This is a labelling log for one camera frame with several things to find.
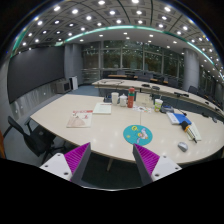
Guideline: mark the gripper purple ridged right finger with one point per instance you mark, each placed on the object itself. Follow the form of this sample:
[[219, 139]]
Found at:
[[146, 161]]

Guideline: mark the gripper purple ridged left finger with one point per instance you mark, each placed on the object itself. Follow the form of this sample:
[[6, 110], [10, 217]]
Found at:
[[77, 160]]

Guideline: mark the round teal mouse pad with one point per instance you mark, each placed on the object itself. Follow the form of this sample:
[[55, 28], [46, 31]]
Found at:
[[137, 134]]

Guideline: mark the grey computer mouse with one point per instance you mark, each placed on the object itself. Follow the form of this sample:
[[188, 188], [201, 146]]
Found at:
[[183, 146]]

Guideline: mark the black office chair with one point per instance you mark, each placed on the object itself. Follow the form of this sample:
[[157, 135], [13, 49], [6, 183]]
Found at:
[[33, 146]]

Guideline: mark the pink and white booklet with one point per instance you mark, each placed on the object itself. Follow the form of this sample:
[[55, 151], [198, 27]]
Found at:
[[80, 119]]

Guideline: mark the white notepad with pen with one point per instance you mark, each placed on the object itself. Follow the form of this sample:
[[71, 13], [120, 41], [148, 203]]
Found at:
[[191, 131]]

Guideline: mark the blue folder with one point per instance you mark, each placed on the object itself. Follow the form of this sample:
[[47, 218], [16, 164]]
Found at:
[[177, 119]]

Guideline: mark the dark pouch on table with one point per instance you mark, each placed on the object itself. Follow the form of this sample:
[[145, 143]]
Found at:
[[165, 109]]

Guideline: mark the white paper stack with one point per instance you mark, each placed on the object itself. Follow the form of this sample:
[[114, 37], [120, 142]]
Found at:
[[102, 108]]

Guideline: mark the green paper cup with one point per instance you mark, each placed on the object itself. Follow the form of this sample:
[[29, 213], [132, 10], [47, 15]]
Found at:
[[157, 105]]

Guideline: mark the white paper sign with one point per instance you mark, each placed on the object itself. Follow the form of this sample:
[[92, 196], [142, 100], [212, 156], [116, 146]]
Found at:
[[143, 99]]

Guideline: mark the white lidded cup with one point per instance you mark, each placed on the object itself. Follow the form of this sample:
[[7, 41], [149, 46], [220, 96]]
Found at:
[[123, 100]]

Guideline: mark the white mug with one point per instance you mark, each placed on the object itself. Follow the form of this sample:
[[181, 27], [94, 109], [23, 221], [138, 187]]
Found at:
[[115, 98]]

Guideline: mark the large dark wall screen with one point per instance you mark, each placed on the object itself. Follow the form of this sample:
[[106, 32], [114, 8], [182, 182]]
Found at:
[[32, 69]]

